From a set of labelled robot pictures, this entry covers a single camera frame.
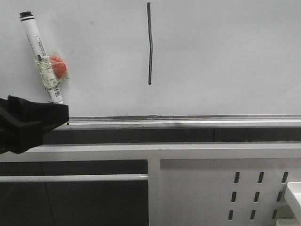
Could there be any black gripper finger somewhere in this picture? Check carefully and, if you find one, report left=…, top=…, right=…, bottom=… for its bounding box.
left=0, top=98, right=43, bottom=154
left=8, top=96, right=69, bottom=129

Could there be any white whiteboard marker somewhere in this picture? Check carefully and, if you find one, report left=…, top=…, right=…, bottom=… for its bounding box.
left=19, top=11, right=63, bottom=104

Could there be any red round magnet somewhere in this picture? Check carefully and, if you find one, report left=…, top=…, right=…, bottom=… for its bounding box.
left=50, top=56, right=67, bottom=79

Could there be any white whiteboard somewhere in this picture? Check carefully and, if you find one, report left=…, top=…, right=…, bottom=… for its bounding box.
left=0, top=0, right=301, bottom=127

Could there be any white metal whiteboard stand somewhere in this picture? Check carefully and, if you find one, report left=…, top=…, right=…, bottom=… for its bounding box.
left=0, top=142, right=301, bottom=226

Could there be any white plastic tray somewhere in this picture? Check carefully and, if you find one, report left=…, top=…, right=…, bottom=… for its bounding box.
left=285, top=182, right=301, bottom=222

